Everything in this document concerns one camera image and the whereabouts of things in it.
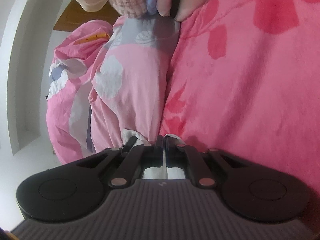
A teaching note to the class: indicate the stack of folded clothes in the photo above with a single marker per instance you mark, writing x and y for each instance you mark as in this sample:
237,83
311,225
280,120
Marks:
130,0

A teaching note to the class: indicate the white shirt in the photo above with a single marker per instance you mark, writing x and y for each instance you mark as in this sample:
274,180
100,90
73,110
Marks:
175,173

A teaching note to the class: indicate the pink floral blanket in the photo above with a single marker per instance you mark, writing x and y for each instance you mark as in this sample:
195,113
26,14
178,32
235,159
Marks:
237,80

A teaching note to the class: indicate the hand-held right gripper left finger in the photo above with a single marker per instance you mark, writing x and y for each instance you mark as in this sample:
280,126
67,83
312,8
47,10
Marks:
160,152

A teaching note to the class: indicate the pink patchwork quilt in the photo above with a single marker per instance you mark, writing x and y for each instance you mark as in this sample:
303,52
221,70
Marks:
130,92

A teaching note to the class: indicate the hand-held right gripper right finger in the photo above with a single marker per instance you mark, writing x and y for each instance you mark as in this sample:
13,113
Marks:
168,152

